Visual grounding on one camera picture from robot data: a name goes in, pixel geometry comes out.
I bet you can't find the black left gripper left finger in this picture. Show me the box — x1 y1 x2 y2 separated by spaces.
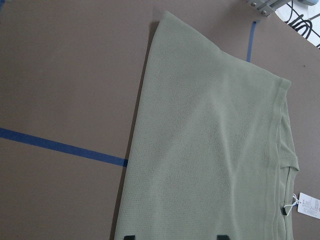
124 235 136 240

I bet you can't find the olive green long-sleeve shirt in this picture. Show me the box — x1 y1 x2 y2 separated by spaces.
114 11 299 240

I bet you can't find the white paper clothing tag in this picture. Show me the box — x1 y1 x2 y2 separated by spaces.
297 192 320 219

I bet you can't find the aluminium frame post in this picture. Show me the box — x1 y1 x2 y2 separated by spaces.
246 0 290 17

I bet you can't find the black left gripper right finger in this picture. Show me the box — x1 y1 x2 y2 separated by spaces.
216 235 228 240

